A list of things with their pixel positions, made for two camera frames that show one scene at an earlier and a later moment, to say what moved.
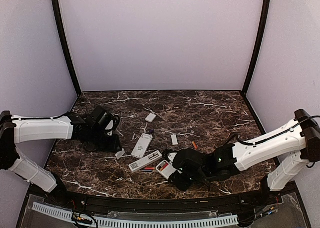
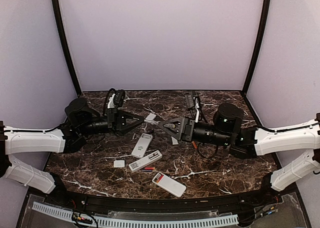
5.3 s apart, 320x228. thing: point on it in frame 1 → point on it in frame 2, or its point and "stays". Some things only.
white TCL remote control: (142, 145) stays
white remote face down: (165, 169) → (169, 184)
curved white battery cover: (119, 153) → (119, 163)
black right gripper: (180, 184) → (187, 132)
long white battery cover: (174, 139) stays
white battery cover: (150, 117) stays
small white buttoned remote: (146, 159) stays
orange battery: (194, 144) stays
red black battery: (164, 166) → (158, 178)
